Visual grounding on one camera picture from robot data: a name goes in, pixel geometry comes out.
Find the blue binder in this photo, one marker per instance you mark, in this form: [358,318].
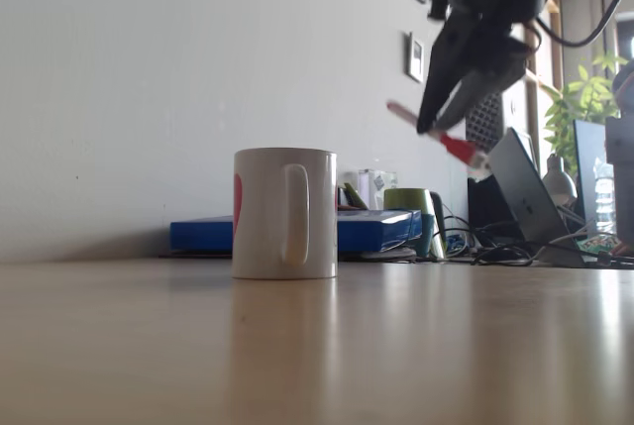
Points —
[376,234]

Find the small grey picture frame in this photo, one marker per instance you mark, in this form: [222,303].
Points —
[415,56]

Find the wooden shelf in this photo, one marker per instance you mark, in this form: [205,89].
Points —
[532,113]

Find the grey laptop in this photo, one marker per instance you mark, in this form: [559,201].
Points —
[530,197]

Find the black monitor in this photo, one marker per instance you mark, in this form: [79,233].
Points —
[587,167]

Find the clear water bottle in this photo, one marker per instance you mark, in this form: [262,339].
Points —
[605,197]

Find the grey desk lamp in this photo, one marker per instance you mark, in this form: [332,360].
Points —
[560,182]

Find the perforated computer tower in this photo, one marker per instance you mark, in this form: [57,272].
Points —
[488,118]

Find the clear plastic container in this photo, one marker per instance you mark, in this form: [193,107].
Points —
[376,187]

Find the red and white marker pen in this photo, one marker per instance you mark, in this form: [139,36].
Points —
[458,147]

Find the white mug with pink logo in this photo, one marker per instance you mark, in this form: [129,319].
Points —
[267,212]

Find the green potted plant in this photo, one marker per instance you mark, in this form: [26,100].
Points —
[574,103]

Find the green cup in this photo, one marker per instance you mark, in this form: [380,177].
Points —
[408,202]

